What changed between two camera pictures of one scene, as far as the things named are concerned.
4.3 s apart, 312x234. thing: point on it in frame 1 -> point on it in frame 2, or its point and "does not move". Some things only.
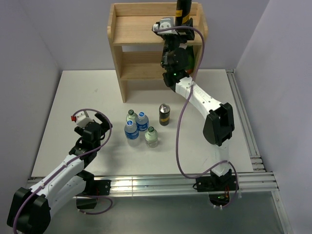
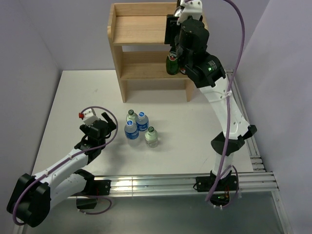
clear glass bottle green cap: (151, 137) does not move
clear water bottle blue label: (131, 133) does not move
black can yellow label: (164, 114) -> (178, 10)
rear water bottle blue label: (142, 122) does not move
